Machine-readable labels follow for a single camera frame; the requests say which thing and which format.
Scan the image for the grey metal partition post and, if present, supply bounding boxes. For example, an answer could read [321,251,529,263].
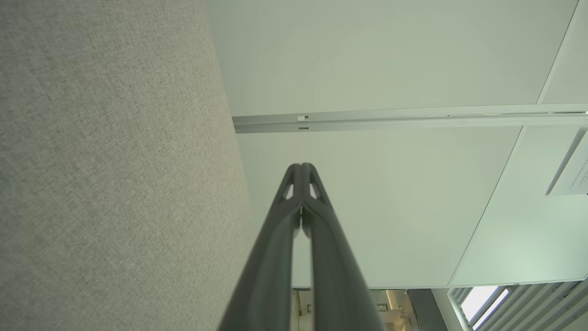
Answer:
[232,103,588,134]

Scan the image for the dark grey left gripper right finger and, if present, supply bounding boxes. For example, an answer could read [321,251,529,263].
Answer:
[300,162,385,331]

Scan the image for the white window blinds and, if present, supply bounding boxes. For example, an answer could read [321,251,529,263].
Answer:
[447,276,588,331]

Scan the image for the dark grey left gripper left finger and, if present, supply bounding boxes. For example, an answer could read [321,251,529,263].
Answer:
[218,163,304,331]

